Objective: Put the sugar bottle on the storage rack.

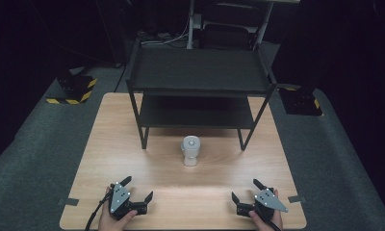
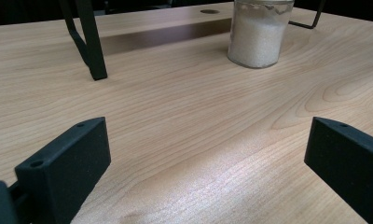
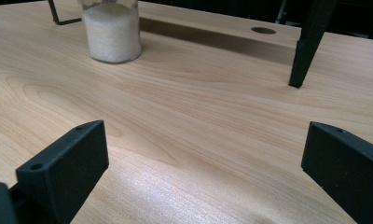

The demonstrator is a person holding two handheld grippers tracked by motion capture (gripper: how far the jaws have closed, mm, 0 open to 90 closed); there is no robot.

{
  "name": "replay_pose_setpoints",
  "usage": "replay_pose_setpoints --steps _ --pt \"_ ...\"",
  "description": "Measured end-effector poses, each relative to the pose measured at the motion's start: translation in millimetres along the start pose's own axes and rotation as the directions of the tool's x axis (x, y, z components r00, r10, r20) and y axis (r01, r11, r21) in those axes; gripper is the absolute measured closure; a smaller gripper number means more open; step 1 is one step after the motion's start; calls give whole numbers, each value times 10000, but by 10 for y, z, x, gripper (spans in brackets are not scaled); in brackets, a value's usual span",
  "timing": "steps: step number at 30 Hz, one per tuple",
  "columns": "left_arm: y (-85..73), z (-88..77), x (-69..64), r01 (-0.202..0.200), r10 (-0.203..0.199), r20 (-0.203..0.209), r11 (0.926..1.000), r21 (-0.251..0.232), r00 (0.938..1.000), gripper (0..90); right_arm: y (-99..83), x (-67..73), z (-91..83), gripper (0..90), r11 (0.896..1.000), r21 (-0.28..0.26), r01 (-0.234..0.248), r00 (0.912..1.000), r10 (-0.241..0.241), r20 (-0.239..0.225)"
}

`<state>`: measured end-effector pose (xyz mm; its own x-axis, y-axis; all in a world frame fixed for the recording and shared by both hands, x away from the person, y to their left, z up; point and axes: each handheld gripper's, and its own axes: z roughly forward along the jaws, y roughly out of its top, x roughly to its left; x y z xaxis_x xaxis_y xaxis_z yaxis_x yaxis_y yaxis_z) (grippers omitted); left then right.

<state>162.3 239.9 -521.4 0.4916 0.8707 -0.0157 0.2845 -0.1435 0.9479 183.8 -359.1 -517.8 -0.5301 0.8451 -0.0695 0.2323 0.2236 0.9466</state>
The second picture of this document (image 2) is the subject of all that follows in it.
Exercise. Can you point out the glass jar of white granules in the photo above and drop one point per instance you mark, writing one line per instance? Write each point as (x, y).
(256, 37)

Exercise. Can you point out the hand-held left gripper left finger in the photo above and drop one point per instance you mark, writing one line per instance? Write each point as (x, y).
(66, 168)

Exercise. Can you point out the black metal stand leg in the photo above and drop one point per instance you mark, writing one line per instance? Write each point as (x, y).
(86, 37)

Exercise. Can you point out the thin black metal rod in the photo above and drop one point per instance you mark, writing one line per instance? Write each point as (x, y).
(312, 19)

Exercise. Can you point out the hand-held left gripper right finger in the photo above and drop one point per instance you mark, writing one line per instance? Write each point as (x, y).
(352, 161)

